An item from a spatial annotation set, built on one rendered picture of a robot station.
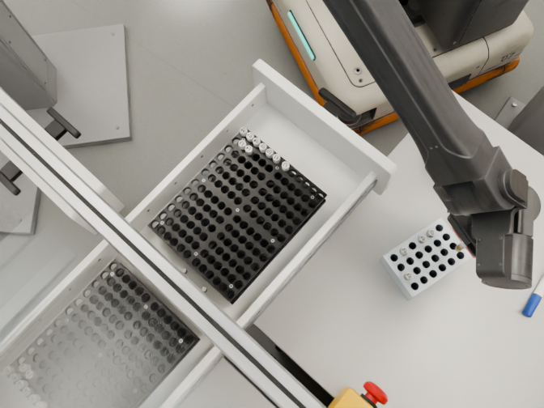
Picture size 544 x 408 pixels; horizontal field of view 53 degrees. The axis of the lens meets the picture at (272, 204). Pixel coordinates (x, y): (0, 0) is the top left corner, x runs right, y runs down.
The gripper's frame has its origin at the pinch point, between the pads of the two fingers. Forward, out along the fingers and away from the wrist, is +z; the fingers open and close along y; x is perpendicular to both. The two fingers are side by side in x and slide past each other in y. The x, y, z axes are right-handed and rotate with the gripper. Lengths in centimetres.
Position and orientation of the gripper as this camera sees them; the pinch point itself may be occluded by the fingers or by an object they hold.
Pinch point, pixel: (468, 240)
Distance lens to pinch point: 90.7
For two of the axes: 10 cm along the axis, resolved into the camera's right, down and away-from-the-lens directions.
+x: 8.6, -4.9, 1.2
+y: 5.1, 8.1, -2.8
